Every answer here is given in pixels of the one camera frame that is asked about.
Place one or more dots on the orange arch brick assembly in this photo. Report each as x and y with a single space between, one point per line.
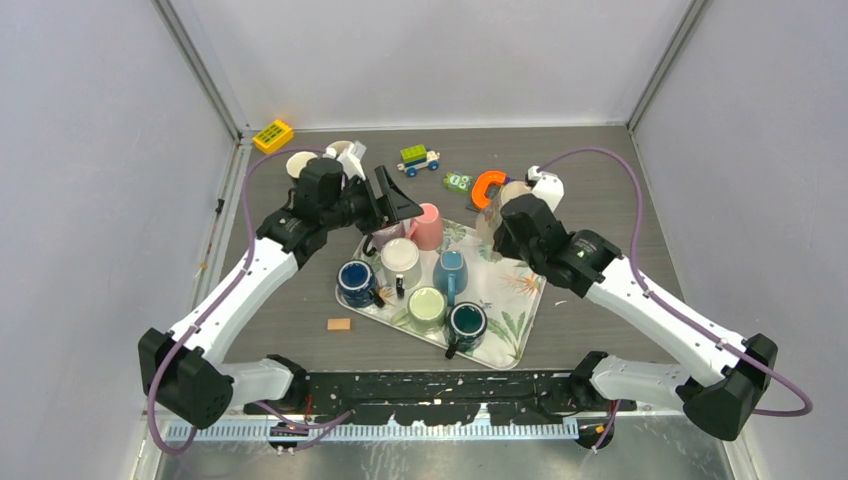
486 186

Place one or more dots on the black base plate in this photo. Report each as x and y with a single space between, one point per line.
442 398

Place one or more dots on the lilac mug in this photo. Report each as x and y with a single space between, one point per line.
374 242

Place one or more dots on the wooden block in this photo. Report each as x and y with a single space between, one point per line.
339 324

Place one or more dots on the light green mug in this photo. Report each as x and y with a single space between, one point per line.
425 311

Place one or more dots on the tall beige mug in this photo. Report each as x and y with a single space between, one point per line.
489 218

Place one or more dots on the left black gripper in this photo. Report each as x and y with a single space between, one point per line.
395 205

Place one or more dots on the sea pattern beige mug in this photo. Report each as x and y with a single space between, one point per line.
337 148

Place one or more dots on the light blue mug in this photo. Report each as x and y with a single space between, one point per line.
450 275

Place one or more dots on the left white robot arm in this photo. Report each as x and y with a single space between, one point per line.
183 369

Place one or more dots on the white mug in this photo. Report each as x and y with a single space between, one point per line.
401 262

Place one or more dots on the toy brick car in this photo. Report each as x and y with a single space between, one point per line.
416 158

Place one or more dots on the teal mug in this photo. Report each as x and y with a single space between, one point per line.
464 328

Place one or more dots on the yellow toy block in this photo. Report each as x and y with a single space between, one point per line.
273 137

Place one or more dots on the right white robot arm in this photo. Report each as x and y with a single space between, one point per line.
713 379

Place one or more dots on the pink mug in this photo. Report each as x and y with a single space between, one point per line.
426 230

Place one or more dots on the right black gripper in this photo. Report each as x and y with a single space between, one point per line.
503 244

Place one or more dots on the dark blue mug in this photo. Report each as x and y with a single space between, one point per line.
358 286

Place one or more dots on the green owl brick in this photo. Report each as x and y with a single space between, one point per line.
457 182

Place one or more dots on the leaf patterned metal tray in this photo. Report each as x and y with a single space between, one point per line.
507 291

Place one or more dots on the black mug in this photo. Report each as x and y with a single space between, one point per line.
297 163

